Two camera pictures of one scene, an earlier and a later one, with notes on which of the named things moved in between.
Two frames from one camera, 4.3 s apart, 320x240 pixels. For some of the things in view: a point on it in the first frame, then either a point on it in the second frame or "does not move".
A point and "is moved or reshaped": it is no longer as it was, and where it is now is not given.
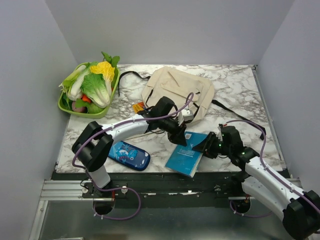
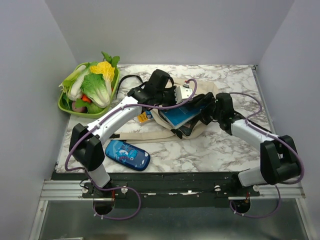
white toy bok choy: x=72 y=84 does not move
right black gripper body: x=217 y=146 to x=208 y=111
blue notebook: x=183 y=159 is moved or reshaped
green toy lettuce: x=93 y=86 does not move
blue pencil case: x=128 y=156 does not move
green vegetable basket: x=88 y=115 does not move
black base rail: x=160 y=190 does not move
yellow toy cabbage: x=104 y=67 does not move
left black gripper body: x=168 y=125 to x=166 y=99
